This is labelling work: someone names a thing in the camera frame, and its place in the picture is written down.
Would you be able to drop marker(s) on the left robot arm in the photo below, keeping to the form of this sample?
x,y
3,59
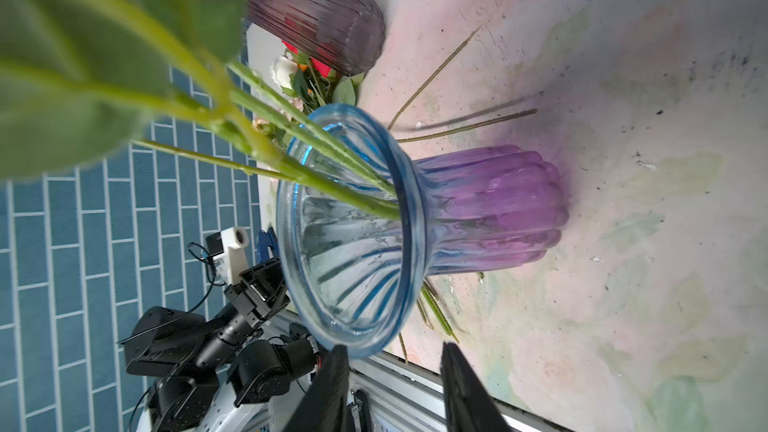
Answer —
x,y
209,374

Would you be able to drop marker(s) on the red rose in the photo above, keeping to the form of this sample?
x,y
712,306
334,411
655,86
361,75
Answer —
x,y
303,59
82,78

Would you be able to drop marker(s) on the aluminium mounting rail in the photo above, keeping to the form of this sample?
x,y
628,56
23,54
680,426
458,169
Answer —
x,y
408,397

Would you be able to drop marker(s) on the white rose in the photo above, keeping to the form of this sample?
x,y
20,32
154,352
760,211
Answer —
x,y
283,71

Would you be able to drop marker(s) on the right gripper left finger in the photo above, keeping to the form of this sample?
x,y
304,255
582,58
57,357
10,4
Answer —
x,y
324,407

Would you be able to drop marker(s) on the dark purple glass vase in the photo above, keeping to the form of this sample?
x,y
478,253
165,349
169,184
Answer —
x,y
347,35

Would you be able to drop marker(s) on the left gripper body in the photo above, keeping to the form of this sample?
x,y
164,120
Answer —
x,y
261,293

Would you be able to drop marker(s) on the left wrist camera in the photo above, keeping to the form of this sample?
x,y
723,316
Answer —
x,y
228,249

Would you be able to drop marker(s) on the purple blue gradient vase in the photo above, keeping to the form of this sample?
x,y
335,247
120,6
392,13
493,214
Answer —
x,y
354,275

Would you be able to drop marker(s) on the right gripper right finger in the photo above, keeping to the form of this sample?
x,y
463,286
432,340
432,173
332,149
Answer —
x,y
468,406

